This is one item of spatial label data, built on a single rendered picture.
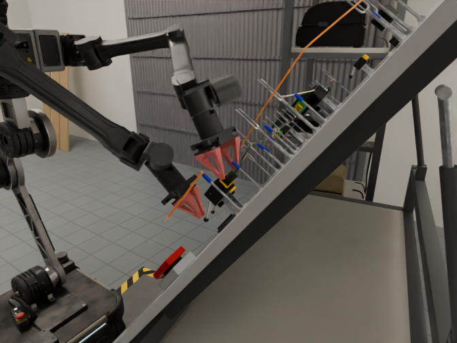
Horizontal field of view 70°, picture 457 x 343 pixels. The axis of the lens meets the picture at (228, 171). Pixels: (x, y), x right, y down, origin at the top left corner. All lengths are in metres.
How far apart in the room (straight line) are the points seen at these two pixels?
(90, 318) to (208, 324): 1.01
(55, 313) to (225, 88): 1.48
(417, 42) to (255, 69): 3.24
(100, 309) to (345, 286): 1.24
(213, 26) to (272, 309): 3.25
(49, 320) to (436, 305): 1.61
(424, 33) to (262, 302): 0.80
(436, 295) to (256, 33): 3.05
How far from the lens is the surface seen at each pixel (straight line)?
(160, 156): 0.79
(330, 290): 1.06
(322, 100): 0.84
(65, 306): 1.94
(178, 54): 1.00
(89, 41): 1.37
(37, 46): 1.48
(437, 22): 0.33
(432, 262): 0.92
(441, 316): 0.77
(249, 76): 3.58
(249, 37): 3.57
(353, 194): 2.04
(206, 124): 0.73
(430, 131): 3.17
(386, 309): 1.06
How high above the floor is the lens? 1.46
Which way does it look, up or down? 21 degrees down
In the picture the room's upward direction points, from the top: straight up
